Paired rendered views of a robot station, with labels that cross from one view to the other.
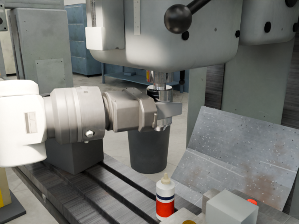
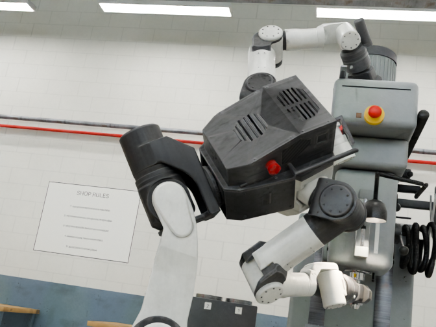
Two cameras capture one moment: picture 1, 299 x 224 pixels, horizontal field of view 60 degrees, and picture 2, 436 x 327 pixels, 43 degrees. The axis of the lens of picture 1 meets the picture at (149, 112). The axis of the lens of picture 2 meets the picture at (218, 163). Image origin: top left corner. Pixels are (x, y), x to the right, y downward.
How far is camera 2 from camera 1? 1.62 m
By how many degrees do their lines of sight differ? 47
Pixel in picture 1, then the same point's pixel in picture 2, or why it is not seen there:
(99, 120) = (357, 290)
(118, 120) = (360, 293)
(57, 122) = (350, 287)
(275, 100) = (367, 316)
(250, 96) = (348, 313)
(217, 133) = not seen: outside the picture
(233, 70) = not seen: hidden behind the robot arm
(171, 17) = (405, 249)
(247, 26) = not seen: hidden behind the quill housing
